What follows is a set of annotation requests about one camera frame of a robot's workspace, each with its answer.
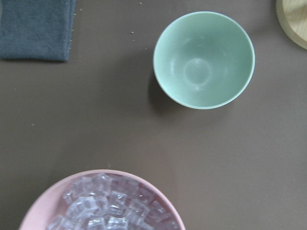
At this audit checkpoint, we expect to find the pink bowl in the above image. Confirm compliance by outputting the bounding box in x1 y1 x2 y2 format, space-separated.
19 169 186 230

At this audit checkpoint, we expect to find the green bowl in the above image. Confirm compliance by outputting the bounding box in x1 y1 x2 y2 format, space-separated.
153 11 255 110

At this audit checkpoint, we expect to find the pile of clear ice cubes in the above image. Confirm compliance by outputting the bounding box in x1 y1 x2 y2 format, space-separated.
46 173 180 230

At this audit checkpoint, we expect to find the grey folded cloth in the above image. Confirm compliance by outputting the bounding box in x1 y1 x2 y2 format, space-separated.
0 0 76 61

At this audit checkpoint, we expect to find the wooden cup stand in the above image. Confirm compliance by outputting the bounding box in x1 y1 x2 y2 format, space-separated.
276 0 307 49

